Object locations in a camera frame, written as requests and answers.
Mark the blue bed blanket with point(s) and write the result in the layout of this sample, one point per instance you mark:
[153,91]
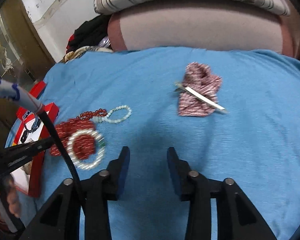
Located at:
[257,142]

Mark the white blue sleeve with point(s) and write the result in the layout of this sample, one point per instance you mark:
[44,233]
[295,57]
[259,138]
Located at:
[8,91]

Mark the beige patterned scarf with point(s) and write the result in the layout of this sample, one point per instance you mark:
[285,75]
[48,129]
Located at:
[81,51]

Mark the red plaid scrunchie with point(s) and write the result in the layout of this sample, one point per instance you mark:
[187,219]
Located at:
[200,78]

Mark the black red clothes pile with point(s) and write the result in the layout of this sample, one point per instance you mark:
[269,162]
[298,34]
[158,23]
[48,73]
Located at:
[89,33]

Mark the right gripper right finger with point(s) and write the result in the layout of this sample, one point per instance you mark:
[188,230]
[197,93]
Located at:
[237,217]

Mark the silver hair clip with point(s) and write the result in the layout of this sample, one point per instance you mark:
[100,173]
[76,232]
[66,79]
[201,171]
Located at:
[200,97]

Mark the pink bolster cushion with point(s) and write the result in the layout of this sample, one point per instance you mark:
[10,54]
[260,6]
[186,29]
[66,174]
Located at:
[208,24]

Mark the cream dotted scrunchie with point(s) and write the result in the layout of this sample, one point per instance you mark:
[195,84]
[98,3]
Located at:
[27,168]

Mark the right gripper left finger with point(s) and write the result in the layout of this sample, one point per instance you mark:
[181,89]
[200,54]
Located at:
[59,217]

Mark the red box lid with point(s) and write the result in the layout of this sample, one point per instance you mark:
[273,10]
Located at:
[29,100]

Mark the red framed white tray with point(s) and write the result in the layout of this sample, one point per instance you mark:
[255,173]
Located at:
[31,129]

